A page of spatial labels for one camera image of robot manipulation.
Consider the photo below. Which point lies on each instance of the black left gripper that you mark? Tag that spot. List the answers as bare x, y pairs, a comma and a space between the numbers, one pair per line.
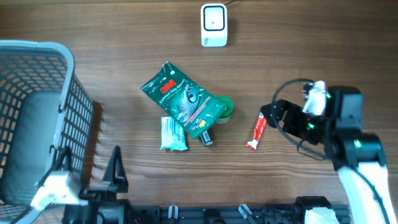
118, 183

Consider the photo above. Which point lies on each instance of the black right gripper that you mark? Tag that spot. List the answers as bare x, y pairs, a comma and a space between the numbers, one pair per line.
294, 111

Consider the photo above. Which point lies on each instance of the green lidded jar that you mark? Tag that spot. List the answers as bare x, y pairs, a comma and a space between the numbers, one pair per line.
225, 117

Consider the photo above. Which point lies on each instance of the green glove package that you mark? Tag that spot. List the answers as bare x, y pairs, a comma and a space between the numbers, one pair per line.
190, 105

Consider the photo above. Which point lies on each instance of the green white small tube box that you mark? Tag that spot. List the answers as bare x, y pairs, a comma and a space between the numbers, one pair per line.
207, 137

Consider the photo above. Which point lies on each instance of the mint wet wipes pack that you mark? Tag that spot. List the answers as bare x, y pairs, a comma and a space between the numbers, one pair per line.
172, 135

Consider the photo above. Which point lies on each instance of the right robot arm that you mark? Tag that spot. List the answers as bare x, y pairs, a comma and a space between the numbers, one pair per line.
330, 127

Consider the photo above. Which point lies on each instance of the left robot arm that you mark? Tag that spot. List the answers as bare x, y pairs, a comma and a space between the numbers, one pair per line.
103, 205

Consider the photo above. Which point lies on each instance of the white barcode scanner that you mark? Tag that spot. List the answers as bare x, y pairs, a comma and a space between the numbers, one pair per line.
214, 25

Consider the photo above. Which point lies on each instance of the grey plastic mesh basket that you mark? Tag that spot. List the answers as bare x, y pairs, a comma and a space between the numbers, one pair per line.
44, 109

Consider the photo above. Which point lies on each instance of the black mounting rail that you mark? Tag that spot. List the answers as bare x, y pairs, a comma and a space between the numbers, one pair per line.
267, 214

